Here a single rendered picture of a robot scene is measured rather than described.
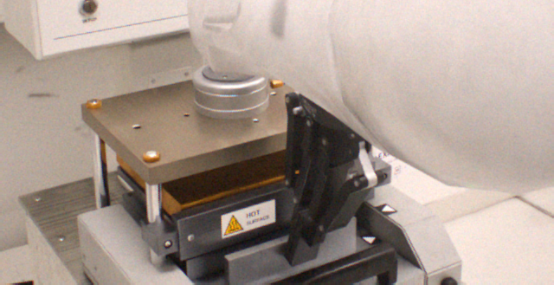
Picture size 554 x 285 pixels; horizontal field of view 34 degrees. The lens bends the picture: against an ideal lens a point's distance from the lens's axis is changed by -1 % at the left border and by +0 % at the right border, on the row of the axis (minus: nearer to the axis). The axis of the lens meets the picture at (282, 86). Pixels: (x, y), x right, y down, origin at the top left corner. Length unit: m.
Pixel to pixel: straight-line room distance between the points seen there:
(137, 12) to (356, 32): 0.73
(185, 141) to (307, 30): 0.50
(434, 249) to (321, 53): 0.61
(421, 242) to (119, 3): 0.41
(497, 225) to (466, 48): 1.22
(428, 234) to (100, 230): 0.34
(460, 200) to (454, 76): 1.21
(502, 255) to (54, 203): 0.65
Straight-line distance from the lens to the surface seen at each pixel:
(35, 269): 1.24
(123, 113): 0.96
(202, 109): 0.94
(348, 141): 0.77
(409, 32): 0.27
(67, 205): 1.17
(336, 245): 0.95
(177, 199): 0.89
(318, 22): 0.38
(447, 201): 1.46
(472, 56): 0.26
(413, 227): 0.96
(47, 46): 1.00
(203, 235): 0.88
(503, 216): 1.51
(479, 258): 1.39
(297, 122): 0.83
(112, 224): 0.98
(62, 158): 1.45
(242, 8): 0.44
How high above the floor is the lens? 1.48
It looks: 22 degrees down
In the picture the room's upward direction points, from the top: 1 degrees counter-clockwise
